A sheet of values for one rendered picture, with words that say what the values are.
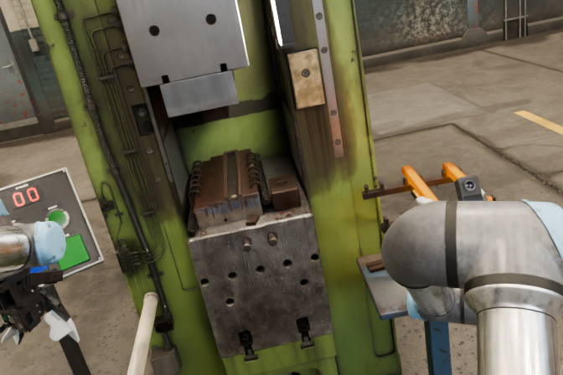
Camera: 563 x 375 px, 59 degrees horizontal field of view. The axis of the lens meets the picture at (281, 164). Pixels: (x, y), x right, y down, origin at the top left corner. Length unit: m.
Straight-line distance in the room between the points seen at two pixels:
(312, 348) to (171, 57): 1.03
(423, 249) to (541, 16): 8.11
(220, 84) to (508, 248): 0.94
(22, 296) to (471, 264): 0.87
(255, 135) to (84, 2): 0.78
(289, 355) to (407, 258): 1.12
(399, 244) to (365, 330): 1.34
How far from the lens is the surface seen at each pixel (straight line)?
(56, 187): 1.47
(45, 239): 0.91
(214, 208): 1.50
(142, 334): 1.66
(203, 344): 1.96
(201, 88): 1.38
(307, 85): 1.53
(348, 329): 1.99
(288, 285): 1.58
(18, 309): 1.15
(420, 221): 0.67
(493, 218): 0.66
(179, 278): 1.79
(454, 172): 1.55
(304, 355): 1.76
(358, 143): 1.64
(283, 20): 1.47
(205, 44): 1.36
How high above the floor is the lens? 1.59
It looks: 21 degrees down
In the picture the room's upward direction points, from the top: 11 degrees counter-clockwise
